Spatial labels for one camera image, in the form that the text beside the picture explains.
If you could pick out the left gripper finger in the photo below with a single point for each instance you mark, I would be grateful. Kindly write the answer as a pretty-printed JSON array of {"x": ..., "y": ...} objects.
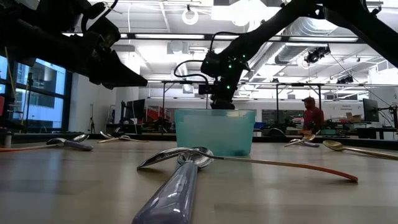
[{"x": 118, "y": 77}]

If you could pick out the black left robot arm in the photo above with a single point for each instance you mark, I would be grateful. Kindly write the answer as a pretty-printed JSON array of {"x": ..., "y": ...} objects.
[{"x": 31, "y": 37}]

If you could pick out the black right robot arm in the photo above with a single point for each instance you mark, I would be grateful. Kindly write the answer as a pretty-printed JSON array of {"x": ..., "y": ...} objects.
[{"x": 273, "y": 21}]

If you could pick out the teal plastic bin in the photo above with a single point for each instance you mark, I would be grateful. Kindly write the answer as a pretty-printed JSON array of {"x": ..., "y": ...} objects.
[{"x": 214, "y": 133}]

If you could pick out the black computer monitor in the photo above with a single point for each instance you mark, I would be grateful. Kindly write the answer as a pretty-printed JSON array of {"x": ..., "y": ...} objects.
[
  {"x": 370, "y": 110},
  {"x": 135, "y": 112}
]

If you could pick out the black metal gantry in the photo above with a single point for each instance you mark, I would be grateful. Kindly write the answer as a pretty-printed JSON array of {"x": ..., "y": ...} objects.
[
  {"x": 277, "y": 96},
  {"x": 163, "y": 93}
]

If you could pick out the black tripod stand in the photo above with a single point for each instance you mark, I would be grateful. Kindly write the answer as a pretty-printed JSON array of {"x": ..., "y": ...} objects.
[{"x": 29, "y": 102}]

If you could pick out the person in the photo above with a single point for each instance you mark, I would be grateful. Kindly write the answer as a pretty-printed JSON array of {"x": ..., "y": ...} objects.
[{"x": 312, "y": 118}]

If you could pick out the cardboard box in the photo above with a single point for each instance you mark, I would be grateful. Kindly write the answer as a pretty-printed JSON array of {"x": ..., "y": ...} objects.
[{"x": 354, "y": 117}]

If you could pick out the black ceiling-hung camera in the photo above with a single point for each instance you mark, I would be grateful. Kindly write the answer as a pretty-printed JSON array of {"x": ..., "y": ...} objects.
[{"x": 315, "y": 55}]

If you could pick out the grey cylinder post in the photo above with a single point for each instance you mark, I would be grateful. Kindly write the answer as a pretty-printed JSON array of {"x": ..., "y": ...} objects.
[{"x": 7, "y": 140}]

